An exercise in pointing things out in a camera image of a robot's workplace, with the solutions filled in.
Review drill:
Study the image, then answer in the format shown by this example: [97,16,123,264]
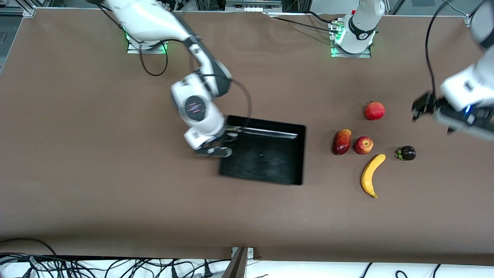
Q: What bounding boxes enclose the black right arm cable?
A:
[138,39,253,130]

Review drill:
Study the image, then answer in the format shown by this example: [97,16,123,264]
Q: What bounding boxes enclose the left arm wrist camera bar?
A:
[434,103,494,140]

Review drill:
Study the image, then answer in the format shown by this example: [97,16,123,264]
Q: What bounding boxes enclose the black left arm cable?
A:
[425,0,456,107]

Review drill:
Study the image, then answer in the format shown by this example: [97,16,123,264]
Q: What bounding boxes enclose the aluminium frame corner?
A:
[465,0,487,28]

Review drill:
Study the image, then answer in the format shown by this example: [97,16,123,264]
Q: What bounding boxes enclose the grey device with ports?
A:
[225,0,283,13]

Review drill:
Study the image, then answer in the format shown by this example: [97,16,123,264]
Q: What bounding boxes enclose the dark purple mangosteen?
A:
[395,145,416,161]

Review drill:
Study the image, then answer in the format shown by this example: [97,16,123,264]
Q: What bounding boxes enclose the aluminium extrusion post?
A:
[387,0,406,16]

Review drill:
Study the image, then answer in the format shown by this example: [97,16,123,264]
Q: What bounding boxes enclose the aluminium frame rail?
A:
[0,0,37,17]

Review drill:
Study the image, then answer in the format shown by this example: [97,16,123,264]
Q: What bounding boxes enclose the black cable bundle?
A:
[0,253,93,278]

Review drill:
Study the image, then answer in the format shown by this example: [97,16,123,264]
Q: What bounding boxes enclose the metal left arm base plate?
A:
[331,23,372,58]

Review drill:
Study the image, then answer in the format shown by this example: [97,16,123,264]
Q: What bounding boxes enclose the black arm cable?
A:
[138,39,253,130]
[425,0,456,107]

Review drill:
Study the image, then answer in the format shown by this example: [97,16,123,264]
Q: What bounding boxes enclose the thin black table cable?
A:
[266,11,342,33]

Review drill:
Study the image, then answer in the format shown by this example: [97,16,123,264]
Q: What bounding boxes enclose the arm wrist camera bar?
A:
[434,103,494,140]
[194,146,234,159]

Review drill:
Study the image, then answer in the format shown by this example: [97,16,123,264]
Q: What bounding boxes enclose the red yellow apple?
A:
[354,136,374,155]

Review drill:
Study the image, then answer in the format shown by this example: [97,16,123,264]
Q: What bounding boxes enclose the black looped cable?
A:
[0,237,58,258]

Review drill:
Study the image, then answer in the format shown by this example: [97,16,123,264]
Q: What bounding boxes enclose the brown table cover sheet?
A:
[0,7,494,260]

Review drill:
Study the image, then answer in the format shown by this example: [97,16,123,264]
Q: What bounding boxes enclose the red yellow mango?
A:
[332,129,352,156]

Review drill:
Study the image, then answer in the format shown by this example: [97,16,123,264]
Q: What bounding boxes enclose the aluminium profile bar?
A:
[222,247,249,278]

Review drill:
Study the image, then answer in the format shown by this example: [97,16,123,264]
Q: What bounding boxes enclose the red pomegranate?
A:
[365,101,386,121]

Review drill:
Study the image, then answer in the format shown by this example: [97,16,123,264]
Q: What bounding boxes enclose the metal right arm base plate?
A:
[127,39,167,54]

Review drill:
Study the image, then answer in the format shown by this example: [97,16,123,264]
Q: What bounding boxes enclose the black rectangular plastic tray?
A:
[218,115,307,186]

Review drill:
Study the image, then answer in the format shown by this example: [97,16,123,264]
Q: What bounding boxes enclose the right arm wrist camera bar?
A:
[194,146,234,159]

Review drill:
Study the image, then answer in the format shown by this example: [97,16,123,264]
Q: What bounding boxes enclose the yellow banana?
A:
[361,154,386,199]

